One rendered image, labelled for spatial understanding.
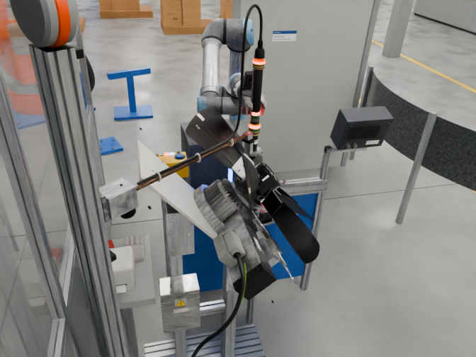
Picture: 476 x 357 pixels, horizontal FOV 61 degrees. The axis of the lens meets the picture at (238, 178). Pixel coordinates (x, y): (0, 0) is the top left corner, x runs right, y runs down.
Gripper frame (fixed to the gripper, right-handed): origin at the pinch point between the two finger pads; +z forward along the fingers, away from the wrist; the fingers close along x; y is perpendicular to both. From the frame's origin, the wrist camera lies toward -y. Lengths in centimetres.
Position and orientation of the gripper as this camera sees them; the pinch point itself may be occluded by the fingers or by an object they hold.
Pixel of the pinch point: (258, 105)
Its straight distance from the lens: 149.8
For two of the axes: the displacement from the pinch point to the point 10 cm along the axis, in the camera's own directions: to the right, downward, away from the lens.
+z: 2.1, 5.2, -8.3
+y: -0.4, 8.5, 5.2
